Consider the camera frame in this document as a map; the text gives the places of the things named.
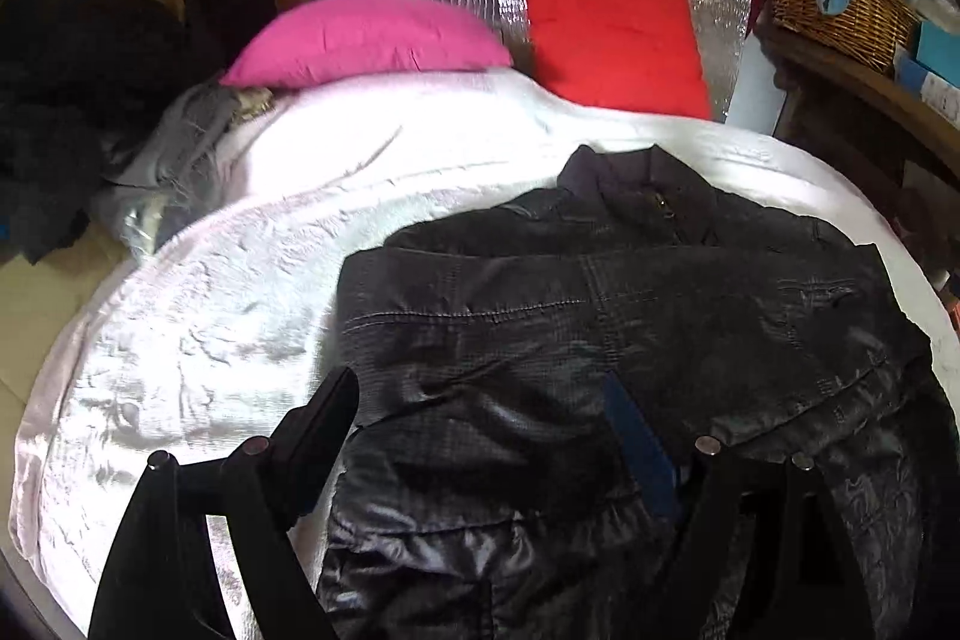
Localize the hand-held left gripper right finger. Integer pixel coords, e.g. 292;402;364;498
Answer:
604;376;875;640

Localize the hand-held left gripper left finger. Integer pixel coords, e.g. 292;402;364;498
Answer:
88;367;359;640

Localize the black jacket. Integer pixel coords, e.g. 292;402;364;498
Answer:
315;143;960;640

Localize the dark clothes pile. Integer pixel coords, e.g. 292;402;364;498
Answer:
0;0;197;266

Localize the white blanket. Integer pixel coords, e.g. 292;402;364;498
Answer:
7;66;953;640

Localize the grey cloth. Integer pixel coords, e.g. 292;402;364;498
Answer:
90;83;275;253

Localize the white board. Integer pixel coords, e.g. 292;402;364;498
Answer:
724;40;788;140

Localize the pink pillow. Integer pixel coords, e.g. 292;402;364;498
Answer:
219;0;515;90

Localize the dark wooden shelf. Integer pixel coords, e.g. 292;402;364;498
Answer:
754;21;960;221

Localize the red pillow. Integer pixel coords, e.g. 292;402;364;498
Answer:
521;0;713;121

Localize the wicker basket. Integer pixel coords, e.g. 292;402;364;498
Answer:
763;0;922;75

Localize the teal box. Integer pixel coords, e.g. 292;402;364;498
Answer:
892;21;960;124

